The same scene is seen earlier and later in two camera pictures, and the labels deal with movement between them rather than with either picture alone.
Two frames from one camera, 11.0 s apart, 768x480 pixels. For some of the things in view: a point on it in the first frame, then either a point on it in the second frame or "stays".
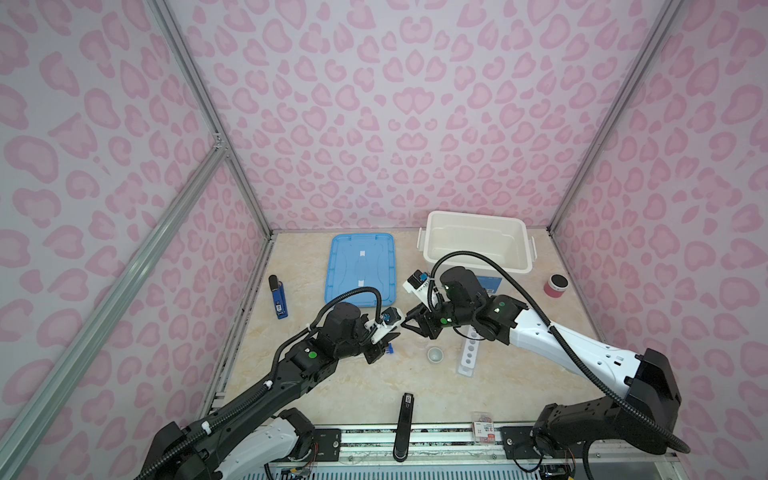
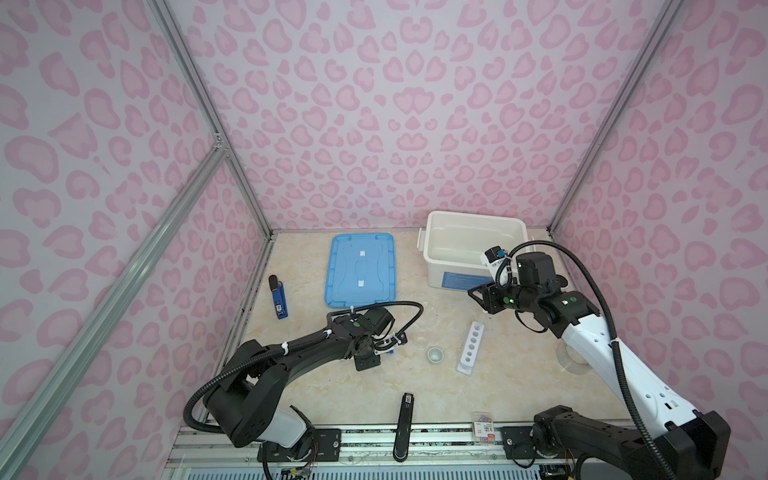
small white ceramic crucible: [435, 355] stays
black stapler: [403, 430] stays
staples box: [484, 431] stays
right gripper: [424, 320] → [489, 299]
